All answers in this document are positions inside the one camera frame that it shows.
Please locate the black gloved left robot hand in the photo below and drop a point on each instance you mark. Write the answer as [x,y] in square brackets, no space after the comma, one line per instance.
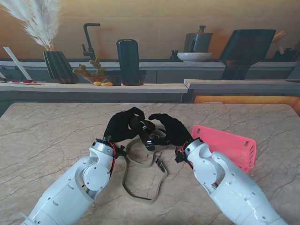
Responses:
[122,130]

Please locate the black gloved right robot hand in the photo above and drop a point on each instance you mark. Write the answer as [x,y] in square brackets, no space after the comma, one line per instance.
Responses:
[174,131]

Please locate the beige woven belt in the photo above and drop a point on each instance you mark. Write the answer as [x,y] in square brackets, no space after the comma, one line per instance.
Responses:
[145,164]

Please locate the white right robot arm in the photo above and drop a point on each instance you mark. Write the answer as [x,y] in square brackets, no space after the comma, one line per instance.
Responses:
[234,182]

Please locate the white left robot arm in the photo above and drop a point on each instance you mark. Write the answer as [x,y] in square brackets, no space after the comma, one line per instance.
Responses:
[75,189]

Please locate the orange fruits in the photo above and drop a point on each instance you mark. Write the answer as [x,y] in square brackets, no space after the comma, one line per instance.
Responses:
[105,84]

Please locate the pink plastic mesh basket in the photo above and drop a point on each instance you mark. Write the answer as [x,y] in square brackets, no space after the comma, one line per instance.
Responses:
[232,145]

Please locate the light wood counter top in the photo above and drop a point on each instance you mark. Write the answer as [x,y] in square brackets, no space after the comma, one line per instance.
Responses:
[70,87]

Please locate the tall dark cylindrical canister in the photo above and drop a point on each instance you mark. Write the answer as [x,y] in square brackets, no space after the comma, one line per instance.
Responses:
[128,61]

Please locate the small black stand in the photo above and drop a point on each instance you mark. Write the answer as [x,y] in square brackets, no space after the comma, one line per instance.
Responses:
[174,56]

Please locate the grey stone counter top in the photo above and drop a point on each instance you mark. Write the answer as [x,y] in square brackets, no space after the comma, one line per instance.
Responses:
[234,84]

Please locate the white ceramic bowl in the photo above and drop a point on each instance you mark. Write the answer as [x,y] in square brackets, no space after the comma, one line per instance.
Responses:
[194,56]

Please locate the dark ribbed vase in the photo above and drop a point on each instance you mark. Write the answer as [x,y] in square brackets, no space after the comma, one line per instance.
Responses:
[59,68]

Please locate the grey pot with lid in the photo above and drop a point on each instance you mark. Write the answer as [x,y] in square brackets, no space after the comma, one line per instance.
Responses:
[198,41]

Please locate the black kitchen faucet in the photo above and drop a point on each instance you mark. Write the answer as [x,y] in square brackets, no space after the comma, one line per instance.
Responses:
[88,42]

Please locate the plate with red food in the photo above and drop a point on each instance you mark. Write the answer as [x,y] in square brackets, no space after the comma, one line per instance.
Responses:
[25,82]

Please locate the dark range hood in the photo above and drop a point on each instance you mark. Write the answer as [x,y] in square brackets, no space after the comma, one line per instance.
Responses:
[246,49]

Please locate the white leaning board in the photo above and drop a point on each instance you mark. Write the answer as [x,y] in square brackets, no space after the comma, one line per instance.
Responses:
[16,62]

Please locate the dark utensil holder with spoons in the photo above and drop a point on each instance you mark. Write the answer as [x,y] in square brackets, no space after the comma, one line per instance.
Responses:
[284,55]

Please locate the white pampas grass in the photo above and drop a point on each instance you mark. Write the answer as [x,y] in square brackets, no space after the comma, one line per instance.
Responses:
[39,23]

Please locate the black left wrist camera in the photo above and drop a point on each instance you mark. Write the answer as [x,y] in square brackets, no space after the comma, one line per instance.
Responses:
[122,151]

